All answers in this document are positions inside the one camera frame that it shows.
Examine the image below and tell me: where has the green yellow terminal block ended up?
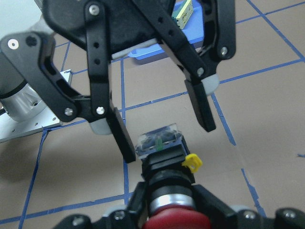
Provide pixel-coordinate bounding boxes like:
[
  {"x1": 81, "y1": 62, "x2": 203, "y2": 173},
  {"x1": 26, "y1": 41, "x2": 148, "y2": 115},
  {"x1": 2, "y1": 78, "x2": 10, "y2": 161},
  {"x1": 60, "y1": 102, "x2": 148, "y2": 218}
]
[{"x1": 172, "y1": 0, "x2": 193, "y2": 30}]

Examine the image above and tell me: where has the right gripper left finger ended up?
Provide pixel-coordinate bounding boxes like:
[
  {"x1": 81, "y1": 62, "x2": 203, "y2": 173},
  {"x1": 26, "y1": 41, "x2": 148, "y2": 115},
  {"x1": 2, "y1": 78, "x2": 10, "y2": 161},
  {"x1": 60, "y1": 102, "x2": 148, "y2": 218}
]
[{"x1": 54, "y1": 182, "x2": 148, "y2": 229}]

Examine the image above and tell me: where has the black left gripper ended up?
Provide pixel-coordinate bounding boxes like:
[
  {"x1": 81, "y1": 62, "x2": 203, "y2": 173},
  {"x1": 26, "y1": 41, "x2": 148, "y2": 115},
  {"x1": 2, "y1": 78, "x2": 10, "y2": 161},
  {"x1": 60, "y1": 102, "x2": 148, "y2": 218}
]
[{"x1": 0, "y1": 0, "x2": 160, "y2": 163}]

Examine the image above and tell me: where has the red emergency stop button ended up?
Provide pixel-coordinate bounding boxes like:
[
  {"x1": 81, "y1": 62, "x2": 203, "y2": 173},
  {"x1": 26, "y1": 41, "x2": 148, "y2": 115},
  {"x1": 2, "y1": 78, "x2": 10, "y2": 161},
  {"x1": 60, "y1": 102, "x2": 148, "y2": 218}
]
[{"x1": 135, "y1": 124, "x2": 211, "y2": 229}]

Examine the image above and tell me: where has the blue plastic tray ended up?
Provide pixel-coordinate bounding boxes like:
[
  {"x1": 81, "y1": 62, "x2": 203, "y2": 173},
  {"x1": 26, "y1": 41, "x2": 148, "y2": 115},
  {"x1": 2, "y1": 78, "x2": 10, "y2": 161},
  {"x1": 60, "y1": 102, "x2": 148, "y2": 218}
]
[{"x1": 128, "y1": 0, "x2": 204, "y2": 63}]

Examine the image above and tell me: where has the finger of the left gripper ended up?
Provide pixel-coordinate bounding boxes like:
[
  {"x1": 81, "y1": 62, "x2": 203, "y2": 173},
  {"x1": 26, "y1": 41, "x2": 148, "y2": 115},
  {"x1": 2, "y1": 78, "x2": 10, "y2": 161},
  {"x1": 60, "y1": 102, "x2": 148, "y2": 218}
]
[{"x1": 132, "y1": 0, "x2": 236, "y2": 132}]

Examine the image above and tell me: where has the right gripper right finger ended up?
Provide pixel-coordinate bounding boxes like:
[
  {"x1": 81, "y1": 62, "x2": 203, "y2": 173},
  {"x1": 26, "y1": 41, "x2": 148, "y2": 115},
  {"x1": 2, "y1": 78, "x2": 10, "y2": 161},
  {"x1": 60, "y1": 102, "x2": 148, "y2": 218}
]
[{"x1": 192, "y1": 185, "x2": 305, "y2": 229}]

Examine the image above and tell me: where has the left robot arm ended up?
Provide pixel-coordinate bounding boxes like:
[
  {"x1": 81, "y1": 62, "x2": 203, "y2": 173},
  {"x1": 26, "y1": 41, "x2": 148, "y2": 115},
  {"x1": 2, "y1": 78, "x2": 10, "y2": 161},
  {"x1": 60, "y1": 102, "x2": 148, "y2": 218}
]
[{"x1": 0, "y1": 0, "x2": 236, "y2": 163}]

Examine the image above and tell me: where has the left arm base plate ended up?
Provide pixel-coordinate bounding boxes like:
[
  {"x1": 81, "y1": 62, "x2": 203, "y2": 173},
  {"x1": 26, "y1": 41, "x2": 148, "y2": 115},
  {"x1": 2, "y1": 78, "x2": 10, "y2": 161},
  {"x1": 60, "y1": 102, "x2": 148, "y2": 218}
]
[{"x1": 0, "y1": 69, "x2": 73, "y2": 144}]

